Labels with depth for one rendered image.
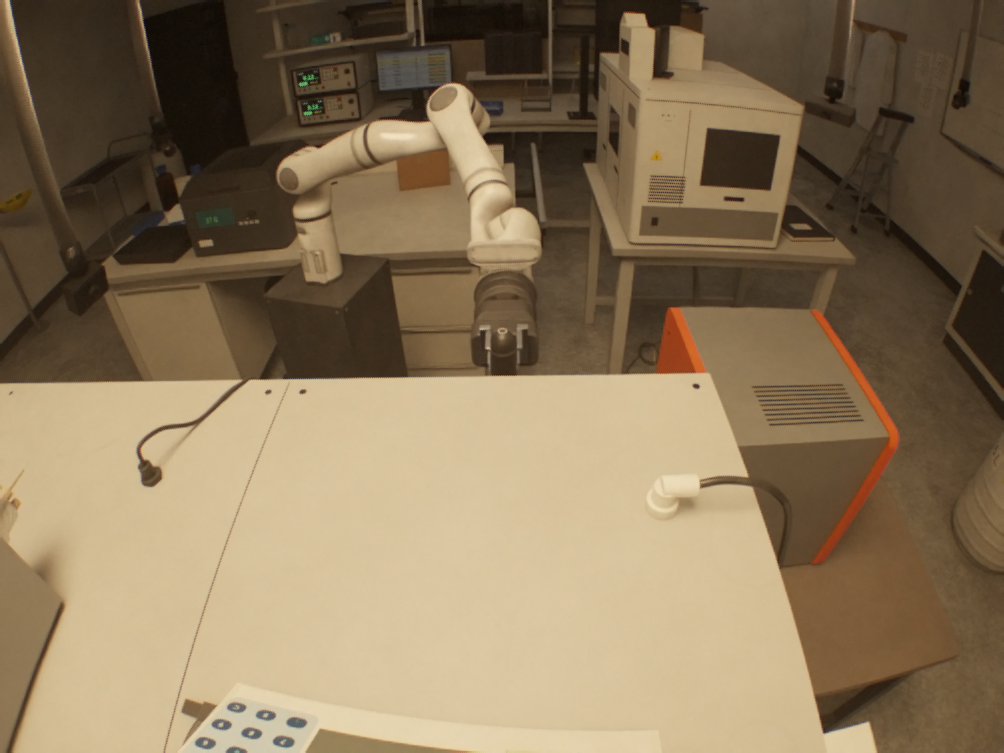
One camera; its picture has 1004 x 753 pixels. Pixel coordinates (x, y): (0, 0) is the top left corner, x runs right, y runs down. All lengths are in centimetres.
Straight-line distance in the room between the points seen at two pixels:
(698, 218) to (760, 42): 519
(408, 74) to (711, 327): 304
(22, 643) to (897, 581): 150
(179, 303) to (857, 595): 247
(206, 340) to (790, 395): 217
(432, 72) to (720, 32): 387
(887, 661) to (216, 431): 128
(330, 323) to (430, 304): 80
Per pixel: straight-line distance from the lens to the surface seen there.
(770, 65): 710
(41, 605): 47
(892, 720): 219
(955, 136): 494
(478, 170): 92
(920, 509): 276
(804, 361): 116
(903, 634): 140
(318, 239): 135
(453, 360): 224
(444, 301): 208
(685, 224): 195
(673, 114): 181
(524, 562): 38
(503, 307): 65
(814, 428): 102
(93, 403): 66
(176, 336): 257
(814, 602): 133
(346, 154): 118
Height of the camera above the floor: 177
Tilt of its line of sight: 40 degrees down
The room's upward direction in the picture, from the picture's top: 2 degrees counter-clockwise
